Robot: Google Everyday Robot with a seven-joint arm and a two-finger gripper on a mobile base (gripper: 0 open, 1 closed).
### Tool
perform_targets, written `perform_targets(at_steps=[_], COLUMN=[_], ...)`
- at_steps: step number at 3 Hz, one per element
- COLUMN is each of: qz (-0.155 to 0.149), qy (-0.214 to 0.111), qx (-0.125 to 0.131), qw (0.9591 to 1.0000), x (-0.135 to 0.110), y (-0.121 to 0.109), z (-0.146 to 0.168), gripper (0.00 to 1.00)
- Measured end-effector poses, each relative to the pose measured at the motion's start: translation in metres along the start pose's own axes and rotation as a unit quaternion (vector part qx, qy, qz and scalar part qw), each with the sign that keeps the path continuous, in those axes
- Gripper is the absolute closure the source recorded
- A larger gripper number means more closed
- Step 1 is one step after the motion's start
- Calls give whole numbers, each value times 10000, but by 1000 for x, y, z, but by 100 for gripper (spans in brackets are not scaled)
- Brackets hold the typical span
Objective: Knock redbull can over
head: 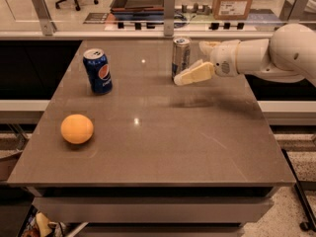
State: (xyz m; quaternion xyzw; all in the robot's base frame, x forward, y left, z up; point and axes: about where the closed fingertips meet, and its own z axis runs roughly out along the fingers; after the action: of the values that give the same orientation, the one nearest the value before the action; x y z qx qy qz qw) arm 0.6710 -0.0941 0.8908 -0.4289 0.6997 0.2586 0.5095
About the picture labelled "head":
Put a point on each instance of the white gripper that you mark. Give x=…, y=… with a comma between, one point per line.
x=224, y=59

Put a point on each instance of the silver redbull can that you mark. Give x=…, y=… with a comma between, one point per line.
x=181, y=55

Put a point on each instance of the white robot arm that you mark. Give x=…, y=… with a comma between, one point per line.
x=288, y=56

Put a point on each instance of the blue pepsi can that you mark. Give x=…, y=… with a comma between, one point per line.
x=98, y=70

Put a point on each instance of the cardboard box with label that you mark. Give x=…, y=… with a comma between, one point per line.
x=231, y=9

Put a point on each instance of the orange fruit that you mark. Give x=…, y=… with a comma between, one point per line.
x=76, y=129

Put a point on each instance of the middle metal glass post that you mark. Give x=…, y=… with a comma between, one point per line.
x=169, y=12

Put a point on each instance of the metal glass post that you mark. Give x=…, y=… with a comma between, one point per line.
x=47, y=26
x=169, y=12
x=293, y=13

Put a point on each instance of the right metal glass post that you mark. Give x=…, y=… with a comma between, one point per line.
x=293, y=13

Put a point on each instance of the left metal glass post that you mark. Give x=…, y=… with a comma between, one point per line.
x=47, y=26

